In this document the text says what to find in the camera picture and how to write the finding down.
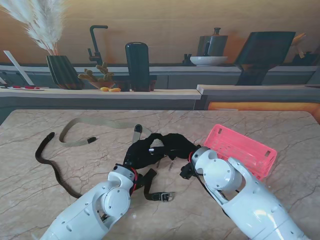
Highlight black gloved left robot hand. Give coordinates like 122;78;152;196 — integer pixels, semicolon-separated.
123;133;171;171

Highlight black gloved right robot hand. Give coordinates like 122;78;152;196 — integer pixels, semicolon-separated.
159;133;197;162

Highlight beige woven belt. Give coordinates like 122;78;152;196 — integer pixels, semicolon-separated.
131;124;165;148
58;117;153;148

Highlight dark brown belt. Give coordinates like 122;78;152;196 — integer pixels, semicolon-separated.
34;131;176;203

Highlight pink plastic storage basket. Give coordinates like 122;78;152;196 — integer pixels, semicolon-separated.
203;124;278;181

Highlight grey back counter cabinets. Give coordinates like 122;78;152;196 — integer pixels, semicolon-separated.
0;63;320;90

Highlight cactus plants in bowl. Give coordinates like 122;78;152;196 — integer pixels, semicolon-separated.
77;62;117;90

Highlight tall black cylinder container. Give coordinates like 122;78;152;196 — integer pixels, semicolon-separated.
124;41;152;92

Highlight white speckled bowl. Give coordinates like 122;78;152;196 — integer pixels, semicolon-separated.
189;55;229;67

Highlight raised counter orange glow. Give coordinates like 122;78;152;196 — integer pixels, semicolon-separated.
196;84;320;111

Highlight grey pot with lid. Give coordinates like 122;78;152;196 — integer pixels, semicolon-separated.
197;27;229;57

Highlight dark ribbed vase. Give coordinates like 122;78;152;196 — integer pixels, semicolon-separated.
45;54;85;90

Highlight black kitchen faucet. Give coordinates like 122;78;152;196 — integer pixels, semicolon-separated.
87;24;109;66

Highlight plate with red food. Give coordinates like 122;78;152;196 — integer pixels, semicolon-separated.
6;85;47;91

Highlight white leaning board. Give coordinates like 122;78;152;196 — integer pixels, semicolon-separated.
2;49;35;86

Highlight white pampas grass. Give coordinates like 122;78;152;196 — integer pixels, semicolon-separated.
0;0;68;57

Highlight dark utensil holder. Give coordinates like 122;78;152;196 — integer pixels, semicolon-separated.
292;51;320;66

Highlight wooden kitchen utensils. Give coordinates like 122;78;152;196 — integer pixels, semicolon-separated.
291;32;309;58

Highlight right arm red black cables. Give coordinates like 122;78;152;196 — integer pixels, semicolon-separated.
187;149;233;221

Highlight arm red black cables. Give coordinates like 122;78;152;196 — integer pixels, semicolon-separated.
129;168;138;193
187;149;233;221

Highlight left arm red black cables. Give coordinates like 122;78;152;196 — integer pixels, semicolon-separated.
129;168;138;193

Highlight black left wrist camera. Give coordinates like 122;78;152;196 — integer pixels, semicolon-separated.
133;173;146;188

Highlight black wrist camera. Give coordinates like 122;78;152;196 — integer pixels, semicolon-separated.
179;162;198;180
133;173;146;188

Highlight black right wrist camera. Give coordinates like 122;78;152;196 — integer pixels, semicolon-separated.
179;162;198;180

